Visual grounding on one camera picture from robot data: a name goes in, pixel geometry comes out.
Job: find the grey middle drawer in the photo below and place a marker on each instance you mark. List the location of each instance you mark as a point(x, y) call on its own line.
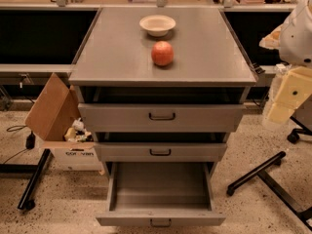
point(160, 147)

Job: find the grey metal drawer cabinet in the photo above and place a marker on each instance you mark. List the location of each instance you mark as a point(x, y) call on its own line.
point(206, 53)

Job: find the white ceramic bowl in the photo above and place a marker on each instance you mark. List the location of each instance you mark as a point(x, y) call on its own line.
point(157, 25)

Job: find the grey drawer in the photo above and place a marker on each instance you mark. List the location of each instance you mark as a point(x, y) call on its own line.
point(159, 110)
point(160, 195)
point(160, 147)

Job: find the black table leg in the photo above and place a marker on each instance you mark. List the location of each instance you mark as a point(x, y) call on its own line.
point(304, 215)
point(26, 202)

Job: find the black caster chair base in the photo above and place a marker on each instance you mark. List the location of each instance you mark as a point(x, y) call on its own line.
point(301, 129)

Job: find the grey bottom drawer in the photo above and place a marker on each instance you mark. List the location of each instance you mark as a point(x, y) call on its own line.
point(160, 195)

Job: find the grey top drawer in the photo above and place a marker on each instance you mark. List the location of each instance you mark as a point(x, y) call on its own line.
point(159, 110)

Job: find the red apple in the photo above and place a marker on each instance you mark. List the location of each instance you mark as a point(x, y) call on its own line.
point(162, 53)

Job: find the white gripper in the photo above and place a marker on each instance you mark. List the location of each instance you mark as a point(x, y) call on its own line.
point(297, 43)

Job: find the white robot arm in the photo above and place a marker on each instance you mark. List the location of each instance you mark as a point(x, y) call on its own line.
point(295, 48)

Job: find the black right table leg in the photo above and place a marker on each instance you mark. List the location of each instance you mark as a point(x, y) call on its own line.
point(304, 215)

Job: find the black left table leg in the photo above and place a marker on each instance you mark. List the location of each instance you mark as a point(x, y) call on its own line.
point(26, 202)

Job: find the open cardboard box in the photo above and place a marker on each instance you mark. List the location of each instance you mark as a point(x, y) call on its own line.
point(55, 118)

